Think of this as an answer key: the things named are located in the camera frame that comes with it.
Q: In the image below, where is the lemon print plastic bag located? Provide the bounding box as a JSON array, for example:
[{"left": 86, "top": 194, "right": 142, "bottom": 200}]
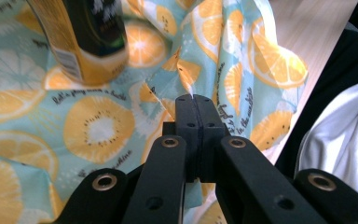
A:
[{"left": 0, "top": 0, "right": 310, "bottom": 224}]

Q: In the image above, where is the gold and green drink can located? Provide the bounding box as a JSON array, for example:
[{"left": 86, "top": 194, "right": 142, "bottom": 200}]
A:
[{"left": 26, "top": 0, "right": 131, "bottom": 87}]

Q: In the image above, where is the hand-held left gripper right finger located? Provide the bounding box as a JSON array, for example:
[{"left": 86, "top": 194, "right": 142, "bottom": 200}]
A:
[{"left": 195, "top": 94, "right": 231, "bottom": 183}]

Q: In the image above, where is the white cloth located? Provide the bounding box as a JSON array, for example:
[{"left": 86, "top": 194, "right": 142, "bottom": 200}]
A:
[{"left": 295, "top": 77, "right": 358, "bottom": 209}]

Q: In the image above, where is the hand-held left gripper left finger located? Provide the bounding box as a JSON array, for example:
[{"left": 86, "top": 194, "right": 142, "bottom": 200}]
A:
[{"left": 162, "top": 94, "right": 203, "bottom": 183}]

